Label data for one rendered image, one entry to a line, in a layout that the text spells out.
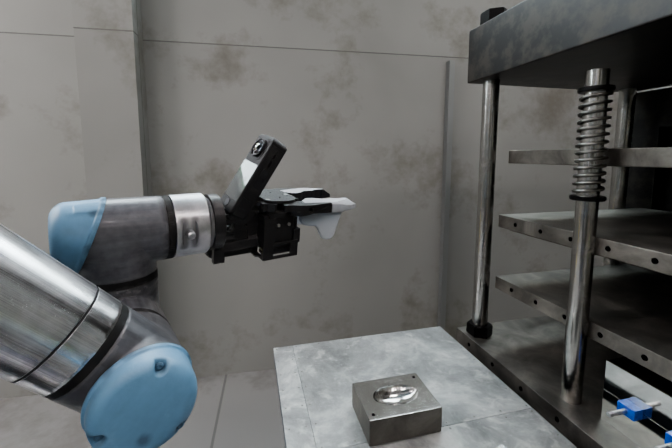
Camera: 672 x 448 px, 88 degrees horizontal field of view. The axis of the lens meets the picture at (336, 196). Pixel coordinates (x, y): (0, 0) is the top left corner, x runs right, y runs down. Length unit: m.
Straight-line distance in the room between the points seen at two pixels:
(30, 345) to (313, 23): 2.40
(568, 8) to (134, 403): 1.23
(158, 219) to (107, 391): 0.18
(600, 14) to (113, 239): 1.13
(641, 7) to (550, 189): 2.26
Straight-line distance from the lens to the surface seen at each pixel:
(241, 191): 0.46
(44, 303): 0.30
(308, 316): 2.66
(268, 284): 2.55
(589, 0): 1.20
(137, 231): 0.42
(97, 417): 0.32
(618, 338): 1.27
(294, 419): 1.14
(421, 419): 1.09
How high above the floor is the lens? 1.52
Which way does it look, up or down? 7 degrees down
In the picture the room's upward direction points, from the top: straight up
